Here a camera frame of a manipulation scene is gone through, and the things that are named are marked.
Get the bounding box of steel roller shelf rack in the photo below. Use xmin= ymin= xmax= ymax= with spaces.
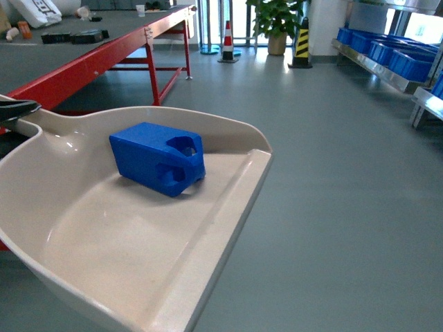
xmin=332 ymin=1 xmax=442 ymax=129

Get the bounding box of black crate left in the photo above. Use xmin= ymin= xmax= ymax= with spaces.
xmin=41 ymin=33 xmax=71 ymax=44

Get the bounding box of black crate right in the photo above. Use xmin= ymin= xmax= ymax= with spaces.
xmin=71 ymin=29 xmax=109 ymax=44

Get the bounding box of potted green plant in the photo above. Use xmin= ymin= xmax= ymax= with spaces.
xmin=246 ymin=0 xmax=308 ymax=56

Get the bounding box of black crate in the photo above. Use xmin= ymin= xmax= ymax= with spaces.
xmin=71 ymin=29 xmax=109 ymax=44
xmin=41 ymin=33 xmax=71 ymax=44

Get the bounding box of red white traffic cone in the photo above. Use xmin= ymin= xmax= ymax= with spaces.
xmin=217 ymin=20 xmax=238 ymax=63

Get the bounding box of blue plastic block part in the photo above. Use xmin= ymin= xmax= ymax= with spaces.
xmin=109 ymin=122 xmax=206 ymax=197

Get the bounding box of beige plastic dustpan tray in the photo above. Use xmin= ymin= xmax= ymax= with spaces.
xmin=1 ymin=106 xmax=273 ymax=331

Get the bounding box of wooden handle brush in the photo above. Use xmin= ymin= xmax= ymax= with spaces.
xmin=6 ymin=27 xmax=20 ymax=42

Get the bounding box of yellow black striped bollard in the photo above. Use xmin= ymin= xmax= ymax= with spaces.
xmin=288 ymin=17 xmax=312 ymax=69

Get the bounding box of orange can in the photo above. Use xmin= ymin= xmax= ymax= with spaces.
xmin=17 ymin=21 xmax=33 ymax=39

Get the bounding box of blue bin on shelf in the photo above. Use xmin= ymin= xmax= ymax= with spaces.
xmin=388 ymin=50 xmax=436 ymax=82

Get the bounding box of white printed bag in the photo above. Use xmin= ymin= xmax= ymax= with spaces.
xmin=10 ymin=0 xmax=62 ymax=28

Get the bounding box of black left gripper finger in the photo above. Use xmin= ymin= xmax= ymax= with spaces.
xmin=1 ymin=101 xmax=41 ymax=122

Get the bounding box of white paper cup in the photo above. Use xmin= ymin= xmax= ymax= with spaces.
xmin=136 ymin=4 xmax=145 ymax=17

